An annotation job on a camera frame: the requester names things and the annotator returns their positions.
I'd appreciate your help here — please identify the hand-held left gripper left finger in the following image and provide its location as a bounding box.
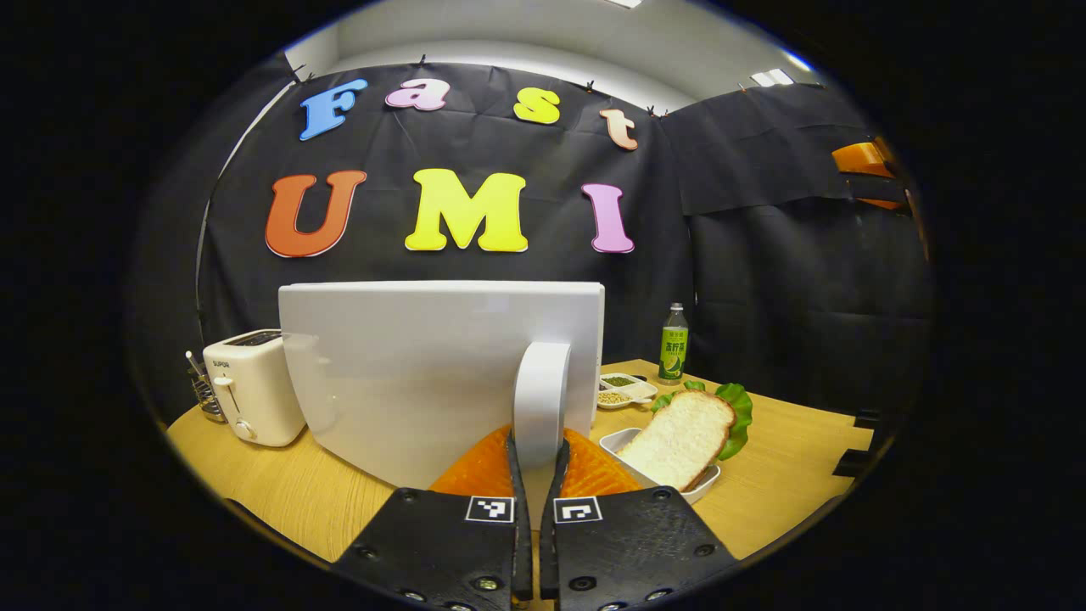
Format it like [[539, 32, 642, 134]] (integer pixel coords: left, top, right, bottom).
[[333, 429, 534, 611]]

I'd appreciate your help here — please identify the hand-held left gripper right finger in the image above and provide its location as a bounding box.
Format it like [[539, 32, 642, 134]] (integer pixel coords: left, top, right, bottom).
[[540, 427, 739, 611]]

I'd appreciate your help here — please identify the white bread slice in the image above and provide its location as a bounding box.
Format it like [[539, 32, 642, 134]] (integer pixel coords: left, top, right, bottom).
[[618, 390, 737, 492]]

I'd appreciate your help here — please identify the white microwave oven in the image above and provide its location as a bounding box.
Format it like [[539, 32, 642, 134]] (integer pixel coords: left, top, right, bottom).
[[278, 280, 607, 529]]

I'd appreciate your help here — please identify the green lettuce leaf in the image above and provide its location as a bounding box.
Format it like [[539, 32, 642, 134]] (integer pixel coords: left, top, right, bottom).
[[652, 380, 754, 462]]

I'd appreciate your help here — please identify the white rectangular dish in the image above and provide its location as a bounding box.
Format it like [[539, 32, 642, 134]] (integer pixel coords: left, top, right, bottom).
[[599, 427, 722, 506]]

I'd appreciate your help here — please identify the black backdrop cloth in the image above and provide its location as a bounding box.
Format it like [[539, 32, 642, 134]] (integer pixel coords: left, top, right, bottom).
[[136, 55, 934, 417]]

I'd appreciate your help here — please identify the white divided condiment dish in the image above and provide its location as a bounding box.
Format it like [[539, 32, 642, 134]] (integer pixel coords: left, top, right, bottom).
[[596, 372, 659, 412]]

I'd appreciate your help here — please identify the green drink bottle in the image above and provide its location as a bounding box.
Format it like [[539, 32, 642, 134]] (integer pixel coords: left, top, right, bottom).
[[658, 303, 690, 385]]

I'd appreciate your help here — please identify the white toaster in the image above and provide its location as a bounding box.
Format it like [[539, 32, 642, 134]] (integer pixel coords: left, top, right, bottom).
[[202, 328, 308, 448]]

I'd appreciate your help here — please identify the wire mesh utensil holder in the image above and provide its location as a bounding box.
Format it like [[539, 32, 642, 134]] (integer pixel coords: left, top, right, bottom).
[[185, 350, 228, 423]]

